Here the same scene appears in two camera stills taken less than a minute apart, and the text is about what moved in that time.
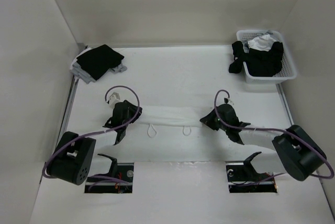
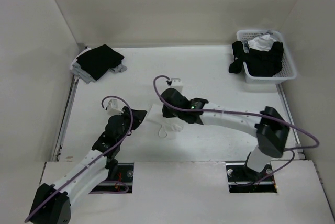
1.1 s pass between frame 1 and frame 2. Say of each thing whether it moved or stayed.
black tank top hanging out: stayed
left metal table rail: stayed
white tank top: moved
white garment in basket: stayed
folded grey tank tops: stayed
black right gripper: moved
